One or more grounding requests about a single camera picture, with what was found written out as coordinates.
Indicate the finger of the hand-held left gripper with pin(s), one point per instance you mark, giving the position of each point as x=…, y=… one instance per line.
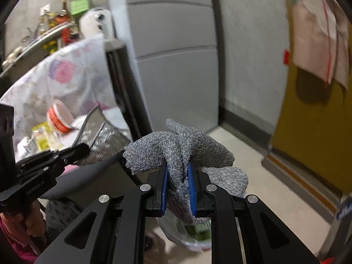
x=78, y=149
x=75, y=160

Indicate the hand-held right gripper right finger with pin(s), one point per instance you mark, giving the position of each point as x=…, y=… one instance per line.
x=192, y=192

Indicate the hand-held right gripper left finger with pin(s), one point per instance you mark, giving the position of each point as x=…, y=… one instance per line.
x=164, y=189

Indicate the silver foil bag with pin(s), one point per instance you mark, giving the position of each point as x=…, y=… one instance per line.
x=104, y=140

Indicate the white trash bin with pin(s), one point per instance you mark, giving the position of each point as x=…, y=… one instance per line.
x=192, y=236

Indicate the grey knitted cloth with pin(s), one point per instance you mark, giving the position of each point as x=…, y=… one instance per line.
x=189, y=148

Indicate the person's left forearm pink sleeve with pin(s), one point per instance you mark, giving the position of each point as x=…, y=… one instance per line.
x=13, y=239

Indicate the person's left hand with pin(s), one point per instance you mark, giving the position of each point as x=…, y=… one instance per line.
x=33, y=225

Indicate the yellow snack packet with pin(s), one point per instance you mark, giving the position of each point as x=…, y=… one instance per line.
x=44, y=139

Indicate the orange white paper cup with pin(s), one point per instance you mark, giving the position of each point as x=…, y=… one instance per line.
x=59, y=118

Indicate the dark patterned cloth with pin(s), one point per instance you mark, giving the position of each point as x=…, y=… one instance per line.
x=62, y=217

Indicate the floral tablecloth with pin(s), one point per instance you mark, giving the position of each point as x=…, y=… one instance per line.
x=63, y=71

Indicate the cluttered kitchen shelf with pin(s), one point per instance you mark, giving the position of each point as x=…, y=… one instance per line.
x=35, y=44

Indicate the white round appliance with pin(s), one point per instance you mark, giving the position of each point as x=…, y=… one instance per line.
x=95, y=22

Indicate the grey cabinet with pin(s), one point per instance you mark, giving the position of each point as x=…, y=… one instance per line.
x=176, y=60

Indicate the yellow door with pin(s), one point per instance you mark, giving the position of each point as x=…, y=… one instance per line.
x=316, y=132

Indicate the brown glass bottle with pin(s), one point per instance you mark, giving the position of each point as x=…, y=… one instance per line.
x=64, y=8

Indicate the green box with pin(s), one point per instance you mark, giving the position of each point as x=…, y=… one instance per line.
x=79, y=5

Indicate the pink hanging cloth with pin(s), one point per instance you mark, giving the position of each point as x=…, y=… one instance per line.
x=316, y=33

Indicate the red wall hook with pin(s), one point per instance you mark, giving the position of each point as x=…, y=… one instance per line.
x=286, y=57

